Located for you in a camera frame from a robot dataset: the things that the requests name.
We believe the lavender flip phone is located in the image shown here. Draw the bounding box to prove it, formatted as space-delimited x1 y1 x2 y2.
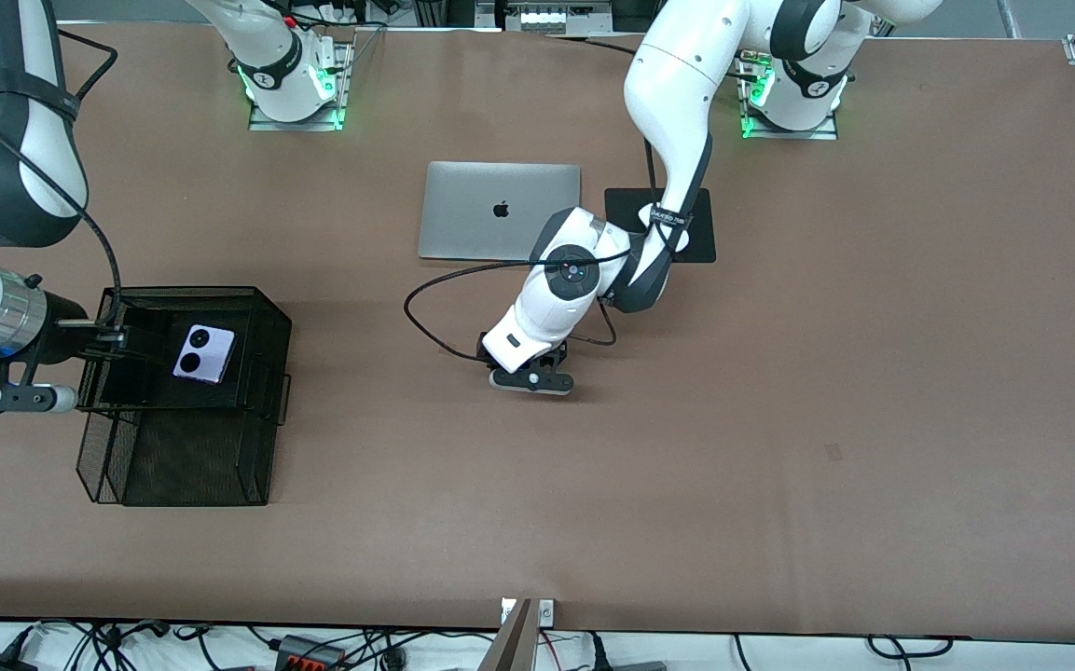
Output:
172 323 237 384

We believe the black mesh two-tier tray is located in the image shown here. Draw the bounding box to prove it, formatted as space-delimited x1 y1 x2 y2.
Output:
75 286 293 507

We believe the silver closed laptop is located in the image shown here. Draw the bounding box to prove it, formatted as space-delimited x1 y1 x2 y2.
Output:
418 161 583 264

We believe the black mouse pad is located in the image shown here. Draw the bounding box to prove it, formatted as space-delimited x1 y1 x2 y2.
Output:
604 187 717 264

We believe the black floor plug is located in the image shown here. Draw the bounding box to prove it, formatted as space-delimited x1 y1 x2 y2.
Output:
588 632 668 671

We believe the white power strip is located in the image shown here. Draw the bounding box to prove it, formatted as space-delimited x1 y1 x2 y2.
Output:
518 7 596 30

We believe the black orange power strip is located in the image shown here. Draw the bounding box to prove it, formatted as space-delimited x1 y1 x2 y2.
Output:
276 635 349 671

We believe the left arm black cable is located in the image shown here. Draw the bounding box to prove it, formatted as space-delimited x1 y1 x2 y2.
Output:
404 140 687 363

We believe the grey slanted post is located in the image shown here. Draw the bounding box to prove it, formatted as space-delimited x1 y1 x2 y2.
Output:
479 599 535 671

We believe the long black table cable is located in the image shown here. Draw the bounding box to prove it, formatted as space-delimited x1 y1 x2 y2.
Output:
546 34 639 55

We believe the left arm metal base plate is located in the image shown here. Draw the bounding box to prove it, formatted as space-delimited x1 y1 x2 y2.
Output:
740 47 840 141

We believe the black looped floor cable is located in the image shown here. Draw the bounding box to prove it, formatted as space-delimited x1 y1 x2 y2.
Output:
868 635 955 659

